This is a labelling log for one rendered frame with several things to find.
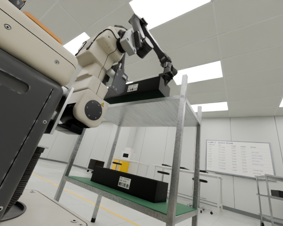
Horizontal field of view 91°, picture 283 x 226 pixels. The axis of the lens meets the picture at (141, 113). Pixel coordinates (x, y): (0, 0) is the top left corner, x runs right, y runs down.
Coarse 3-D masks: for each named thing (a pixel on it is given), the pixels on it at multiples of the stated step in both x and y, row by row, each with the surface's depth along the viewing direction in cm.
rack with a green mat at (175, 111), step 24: (168, 96) 86; (120, 120) 139; (144, 120) 125; (168, 120) 114; (192, 120) 104; (96, 192) 83; (120, 192) 86; (96, 216) 127; (168, 216) 58; (192, 216) 79
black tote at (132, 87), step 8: (144, 80) 104; (152, 80) 99; (160, 80) 96; (128, 88) 110; (136, 88) 105; (144, 88) 100; (152, 88) 96; (160, 88) 95; (168, 88) 107; (112, 96) 118; (120, 96) 113; (128, 96) 111; (136, 96) 108; (144, 96) 106; (152, 96) 104; (160, 96) 101
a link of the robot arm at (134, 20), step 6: (132, 18) 107; (138, 18) 108; (132, 24) 105; (138, 24) 103; (138, 30) 97; (144, 36) 98; (144, 42) 87; (150, 42) 92; (150, 48) 89; (138, 54) 92
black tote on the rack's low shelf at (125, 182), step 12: (96, 168) 111; (96, 180) 105; (108, 180) 99; (120, 180) 94; (132, 180) 89; (144, 180) 85; (156, 180) 98; (132, 192) 86; (144, 192) 82; (156, 192) 79
